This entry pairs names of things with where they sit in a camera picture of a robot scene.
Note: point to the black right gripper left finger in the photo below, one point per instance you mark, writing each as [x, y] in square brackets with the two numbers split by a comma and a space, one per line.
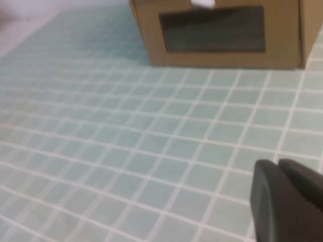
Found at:
[275, 209]

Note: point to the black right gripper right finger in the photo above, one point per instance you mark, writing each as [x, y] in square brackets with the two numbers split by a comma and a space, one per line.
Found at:
[308, 184]

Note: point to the brown cardboard shoe box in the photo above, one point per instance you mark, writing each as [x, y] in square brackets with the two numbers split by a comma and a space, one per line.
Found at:
[227, 58]

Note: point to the green grid tablecloth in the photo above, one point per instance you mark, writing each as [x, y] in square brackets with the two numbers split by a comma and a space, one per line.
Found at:
[126, 151]

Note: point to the white plastic latch tab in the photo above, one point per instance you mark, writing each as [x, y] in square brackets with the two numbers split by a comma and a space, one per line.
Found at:
[203, 3]

